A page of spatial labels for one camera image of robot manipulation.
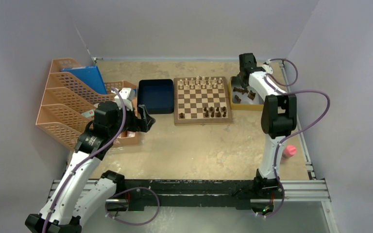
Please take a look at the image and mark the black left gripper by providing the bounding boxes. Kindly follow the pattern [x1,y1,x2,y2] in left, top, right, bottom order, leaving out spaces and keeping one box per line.
[109,102,154,137]

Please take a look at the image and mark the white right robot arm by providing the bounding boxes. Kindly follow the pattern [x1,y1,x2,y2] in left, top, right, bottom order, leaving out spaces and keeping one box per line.
[237,53,297,198]

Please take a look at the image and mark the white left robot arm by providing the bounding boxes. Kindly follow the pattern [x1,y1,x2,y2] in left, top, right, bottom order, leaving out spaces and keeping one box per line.
[25,101,155,233]

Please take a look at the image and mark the pile of dark chess pieces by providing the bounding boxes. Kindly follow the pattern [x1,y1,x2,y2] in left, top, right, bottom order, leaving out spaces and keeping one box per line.
[233,87,256,100]

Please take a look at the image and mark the row of light chess pieces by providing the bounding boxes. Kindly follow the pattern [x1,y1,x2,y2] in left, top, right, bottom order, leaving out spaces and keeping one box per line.
[174,76,226,90]

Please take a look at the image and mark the wooden chess board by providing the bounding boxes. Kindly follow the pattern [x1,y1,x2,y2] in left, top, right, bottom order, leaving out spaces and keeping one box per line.
[173,78,233,126]

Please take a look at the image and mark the orange plastic basket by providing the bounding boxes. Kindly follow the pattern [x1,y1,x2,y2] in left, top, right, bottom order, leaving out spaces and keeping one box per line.
[105,81,139,148]

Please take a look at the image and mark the dark blue tin box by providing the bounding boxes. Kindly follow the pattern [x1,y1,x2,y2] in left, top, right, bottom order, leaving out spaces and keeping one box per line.
[137,79,174,115]

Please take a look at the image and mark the gold metal tin tray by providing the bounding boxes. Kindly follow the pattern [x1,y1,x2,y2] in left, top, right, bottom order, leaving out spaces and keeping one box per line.
[228,76,264,111]

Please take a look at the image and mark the blue folder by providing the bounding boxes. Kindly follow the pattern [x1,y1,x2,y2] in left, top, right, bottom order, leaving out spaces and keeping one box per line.
[61,65,107,95]

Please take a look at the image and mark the orange plastic file rack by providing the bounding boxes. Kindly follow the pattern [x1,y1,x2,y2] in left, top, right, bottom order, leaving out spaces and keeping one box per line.
[35,58,115,150]

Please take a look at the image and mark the pink capped bottle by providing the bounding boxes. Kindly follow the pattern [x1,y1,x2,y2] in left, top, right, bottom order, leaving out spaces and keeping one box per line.
[282,145,297,159]

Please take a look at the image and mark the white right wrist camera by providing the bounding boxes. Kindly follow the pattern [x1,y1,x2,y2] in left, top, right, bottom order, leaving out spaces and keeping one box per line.
[261,63,273,74]

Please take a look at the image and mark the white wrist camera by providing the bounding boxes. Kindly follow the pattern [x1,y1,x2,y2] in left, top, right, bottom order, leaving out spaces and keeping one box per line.
[261,63,273,74]
[111,87,136,111]

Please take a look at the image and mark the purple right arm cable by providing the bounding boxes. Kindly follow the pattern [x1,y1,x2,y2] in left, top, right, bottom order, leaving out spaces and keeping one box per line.
[263,58,331,219]

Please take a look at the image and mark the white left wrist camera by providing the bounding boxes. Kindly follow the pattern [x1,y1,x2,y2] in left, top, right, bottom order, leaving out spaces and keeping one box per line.
[111,87,136,111]

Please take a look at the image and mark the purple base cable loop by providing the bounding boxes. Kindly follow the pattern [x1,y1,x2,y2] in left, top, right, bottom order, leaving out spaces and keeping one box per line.
[104,186,160,226]

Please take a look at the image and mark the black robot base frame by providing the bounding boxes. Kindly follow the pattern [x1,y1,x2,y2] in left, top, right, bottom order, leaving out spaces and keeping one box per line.
[113,179,283,212]

